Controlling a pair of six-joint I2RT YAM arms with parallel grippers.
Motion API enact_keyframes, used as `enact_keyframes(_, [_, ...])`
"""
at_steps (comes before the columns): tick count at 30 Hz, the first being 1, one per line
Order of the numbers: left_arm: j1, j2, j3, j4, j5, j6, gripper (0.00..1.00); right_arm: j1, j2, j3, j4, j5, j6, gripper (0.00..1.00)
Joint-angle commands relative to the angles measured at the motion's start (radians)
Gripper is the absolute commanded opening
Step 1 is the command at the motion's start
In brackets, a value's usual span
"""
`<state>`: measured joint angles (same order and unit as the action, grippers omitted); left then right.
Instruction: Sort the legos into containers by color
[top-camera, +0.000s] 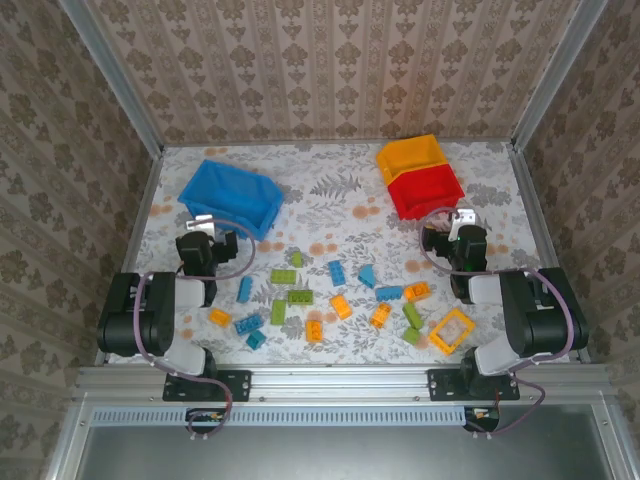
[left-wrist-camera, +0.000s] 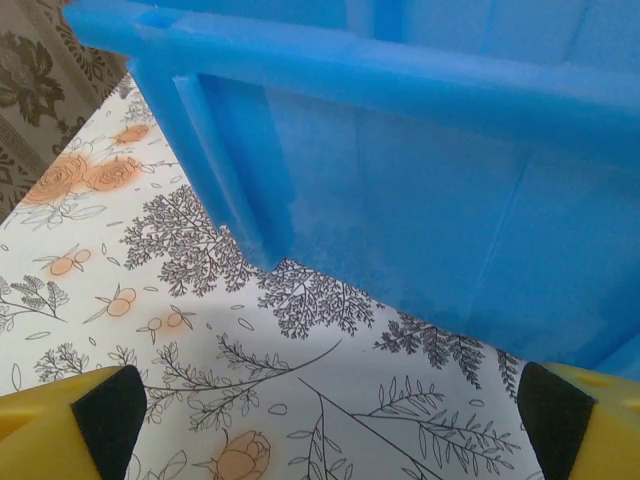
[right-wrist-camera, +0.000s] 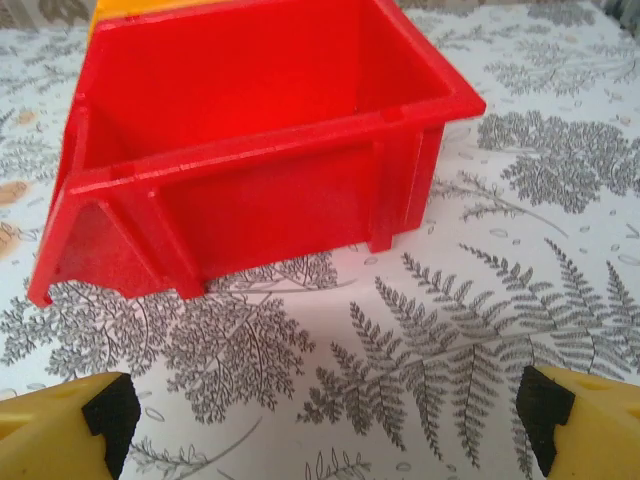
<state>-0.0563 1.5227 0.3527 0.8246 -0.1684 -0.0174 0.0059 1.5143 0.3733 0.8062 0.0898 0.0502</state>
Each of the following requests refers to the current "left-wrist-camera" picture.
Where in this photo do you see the blue plastic bin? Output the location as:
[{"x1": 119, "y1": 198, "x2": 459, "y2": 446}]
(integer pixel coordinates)
[{"x1": 62, "y1": 0, "x2": 640, "y2": 376}]

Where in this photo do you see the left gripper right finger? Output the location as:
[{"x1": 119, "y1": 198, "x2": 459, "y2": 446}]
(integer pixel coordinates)
[{"x1": 516, "y1": 360, "x2": 640, "y2": 480}]

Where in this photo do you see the floral tablecloth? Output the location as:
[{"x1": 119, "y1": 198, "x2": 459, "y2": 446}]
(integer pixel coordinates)
[{"x1": 0, "y1": 72, "x2": 544, "y2": 480}]

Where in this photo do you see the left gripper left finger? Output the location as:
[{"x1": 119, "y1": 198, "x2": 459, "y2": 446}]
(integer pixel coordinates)
[{"x1": 0, "y1": 364, "x2": 148, "y2": 480}]

